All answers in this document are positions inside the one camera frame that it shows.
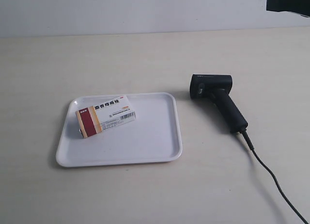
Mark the black handheld barcode scanner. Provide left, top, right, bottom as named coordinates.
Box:
left=189, top=74, right=248, bottom=133

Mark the black scanner cable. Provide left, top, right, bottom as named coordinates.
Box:
left=238, top=128, right=310, bottom=224

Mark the white red medicine box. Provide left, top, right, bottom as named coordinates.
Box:
left=76, top=95, right=136, bottom=138

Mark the white plastic tray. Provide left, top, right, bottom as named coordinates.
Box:
left=56, top=92, right=183, bottom=167

